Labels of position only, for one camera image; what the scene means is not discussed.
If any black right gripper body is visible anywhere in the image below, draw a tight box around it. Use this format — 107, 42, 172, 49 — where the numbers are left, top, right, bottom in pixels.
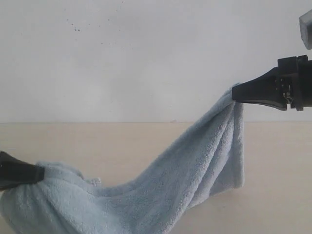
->
274, 55, 312, 111

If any light blue terry towel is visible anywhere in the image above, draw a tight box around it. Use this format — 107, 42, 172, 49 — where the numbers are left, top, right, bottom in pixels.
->
0, 90, 244, 234

